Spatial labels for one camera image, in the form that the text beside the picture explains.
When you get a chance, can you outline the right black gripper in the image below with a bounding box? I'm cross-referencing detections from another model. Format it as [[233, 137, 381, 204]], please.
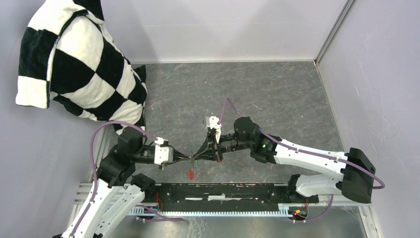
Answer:
[[194, 131, 252, 163]]

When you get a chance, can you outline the metal key holder red handle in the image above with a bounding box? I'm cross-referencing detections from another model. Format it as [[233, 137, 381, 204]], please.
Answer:
[[188, 154, 197, 180]]

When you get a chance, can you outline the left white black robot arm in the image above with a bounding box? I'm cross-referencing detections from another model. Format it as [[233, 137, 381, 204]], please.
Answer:
[[59, 121, 173, 238]]

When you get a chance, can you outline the black white checkered cloth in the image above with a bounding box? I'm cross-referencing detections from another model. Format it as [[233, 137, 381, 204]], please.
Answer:
[[15, 0, 148, 128]]

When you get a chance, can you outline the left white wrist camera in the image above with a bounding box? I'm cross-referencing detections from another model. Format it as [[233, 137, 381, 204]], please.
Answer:
[[154, 137, 173, 165]]

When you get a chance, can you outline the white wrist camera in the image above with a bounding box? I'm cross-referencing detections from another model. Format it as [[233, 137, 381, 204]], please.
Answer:
[[154, 137, 173, 165], [205, 116, 221, 132]]

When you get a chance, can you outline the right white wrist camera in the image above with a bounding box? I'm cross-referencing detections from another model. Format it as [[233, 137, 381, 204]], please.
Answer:
[[205, 116, 221, 132]]

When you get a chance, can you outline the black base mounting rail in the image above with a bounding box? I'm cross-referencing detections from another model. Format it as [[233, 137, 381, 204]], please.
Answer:
[[142, 183, 319, 212]]

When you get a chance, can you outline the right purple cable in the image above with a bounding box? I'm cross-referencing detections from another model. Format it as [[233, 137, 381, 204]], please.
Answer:
[[217, 97, 386, 224]]

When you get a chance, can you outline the purple cable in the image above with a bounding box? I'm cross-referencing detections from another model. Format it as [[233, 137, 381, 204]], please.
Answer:
[[217, 97, 386, 224], [67, 120, 185, 238]]

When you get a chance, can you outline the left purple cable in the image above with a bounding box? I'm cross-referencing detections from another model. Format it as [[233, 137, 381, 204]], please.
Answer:
[[67, 120, 185, 238]]

